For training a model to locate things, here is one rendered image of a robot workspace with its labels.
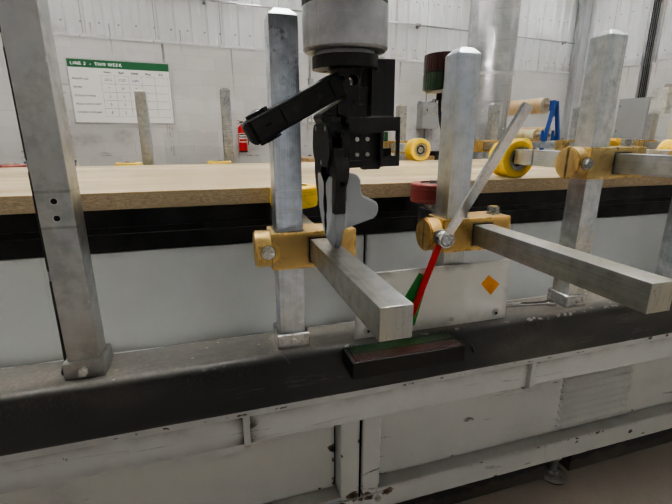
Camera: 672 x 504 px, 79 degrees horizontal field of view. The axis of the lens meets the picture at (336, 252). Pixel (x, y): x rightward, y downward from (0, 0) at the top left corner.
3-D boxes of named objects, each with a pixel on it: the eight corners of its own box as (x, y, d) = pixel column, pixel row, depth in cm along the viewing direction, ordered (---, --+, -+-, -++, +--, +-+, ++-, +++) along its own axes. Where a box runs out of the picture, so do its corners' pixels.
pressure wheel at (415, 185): (460, 245, 74) (465, 181, 71) (420, 248, 72) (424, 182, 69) (437, 235, 82) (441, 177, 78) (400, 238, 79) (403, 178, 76)
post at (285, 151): (306, 376, 60) (297, 6, 47) (282, 379, 59) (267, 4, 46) (301, 363, 63) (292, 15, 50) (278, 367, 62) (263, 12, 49)
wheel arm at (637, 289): (669, 318, 38) (679, 275, 37) (642, 323, 37) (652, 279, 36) (433, 225, 78) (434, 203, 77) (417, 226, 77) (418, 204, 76)
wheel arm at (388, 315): (414, 346, 34) (416, 298, 33) (376, 352, 33) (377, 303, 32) (302, 233, 74) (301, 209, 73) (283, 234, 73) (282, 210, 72)
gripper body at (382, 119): (400, 172, 45) (403, 53, 42) (325, 176, 43) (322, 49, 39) (374, 166, 52) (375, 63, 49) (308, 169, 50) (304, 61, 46)
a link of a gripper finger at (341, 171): (350, 216, 44) (349, 131, 42) (336, 217, 44) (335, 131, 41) (337, 208, 49) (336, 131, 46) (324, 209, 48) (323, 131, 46)
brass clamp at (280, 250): (357, 265, 56) (358, 229, 55) (258, 274, 52) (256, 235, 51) (343, 253, 62) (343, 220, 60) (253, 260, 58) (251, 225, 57)
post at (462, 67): (454, 365, 68) (482, 46, 55) (435, 369, 67) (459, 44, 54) (443, 355, 71) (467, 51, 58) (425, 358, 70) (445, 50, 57)
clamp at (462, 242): (508, 247, 64) (511, 215, 62) (430, 254, 60) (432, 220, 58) (485, 239, 69) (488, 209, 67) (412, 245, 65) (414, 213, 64)
